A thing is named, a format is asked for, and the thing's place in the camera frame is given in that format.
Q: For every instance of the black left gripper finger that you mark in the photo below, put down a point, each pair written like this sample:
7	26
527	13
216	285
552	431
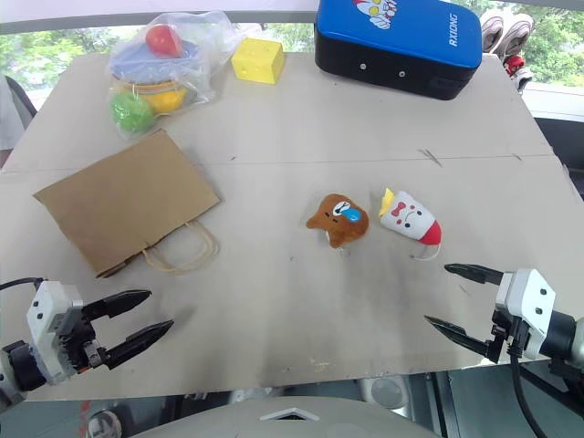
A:
119	300
139	341

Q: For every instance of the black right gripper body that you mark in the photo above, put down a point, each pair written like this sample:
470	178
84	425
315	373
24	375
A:
501	335

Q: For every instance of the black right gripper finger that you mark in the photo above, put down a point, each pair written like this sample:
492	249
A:
476	273
461	336

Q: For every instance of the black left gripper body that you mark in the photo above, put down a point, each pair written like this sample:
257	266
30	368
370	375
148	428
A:
75	340

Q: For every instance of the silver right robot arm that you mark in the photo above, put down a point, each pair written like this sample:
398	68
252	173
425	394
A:
563	333

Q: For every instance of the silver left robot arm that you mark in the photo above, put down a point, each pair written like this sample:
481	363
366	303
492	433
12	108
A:
18	367

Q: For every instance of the brown paper bag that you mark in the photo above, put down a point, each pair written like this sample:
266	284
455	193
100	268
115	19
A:
123	201

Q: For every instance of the clear plastic bag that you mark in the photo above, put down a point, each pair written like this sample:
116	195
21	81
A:
203	50

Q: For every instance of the white red plush toy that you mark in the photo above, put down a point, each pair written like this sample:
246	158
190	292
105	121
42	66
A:
410	219

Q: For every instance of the grey round knob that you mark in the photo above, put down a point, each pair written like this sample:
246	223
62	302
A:
388	392

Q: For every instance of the brown plush toy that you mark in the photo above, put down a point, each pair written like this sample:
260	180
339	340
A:
340	221

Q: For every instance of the green toy apple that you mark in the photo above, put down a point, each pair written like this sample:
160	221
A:
131	111

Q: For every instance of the yellow toy fruit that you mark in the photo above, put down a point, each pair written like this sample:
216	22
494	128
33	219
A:
168	99

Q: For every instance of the red white small object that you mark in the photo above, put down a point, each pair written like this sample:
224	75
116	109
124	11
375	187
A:
518	68

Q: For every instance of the blue toy plate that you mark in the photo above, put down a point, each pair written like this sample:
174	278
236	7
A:
150	66

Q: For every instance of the pink grey sneaker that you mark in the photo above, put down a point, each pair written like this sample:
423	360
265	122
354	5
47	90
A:
492	29
518	32

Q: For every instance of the blue black cartoon case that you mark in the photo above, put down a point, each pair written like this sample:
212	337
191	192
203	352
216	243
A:
397	41

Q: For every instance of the red toy tomato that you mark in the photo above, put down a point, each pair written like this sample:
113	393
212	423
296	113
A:
163	40

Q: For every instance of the yellow cheese block toy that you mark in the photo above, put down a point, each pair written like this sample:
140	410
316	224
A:
255	61

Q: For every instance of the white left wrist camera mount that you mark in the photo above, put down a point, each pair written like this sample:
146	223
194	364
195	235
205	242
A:
48	315

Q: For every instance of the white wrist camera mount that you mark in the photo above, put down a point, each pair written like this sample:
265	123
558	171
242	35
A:
529	292
48	315

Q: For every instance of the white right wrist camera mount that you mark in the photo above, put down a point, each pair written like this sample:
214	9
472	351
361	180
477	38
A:
529	292

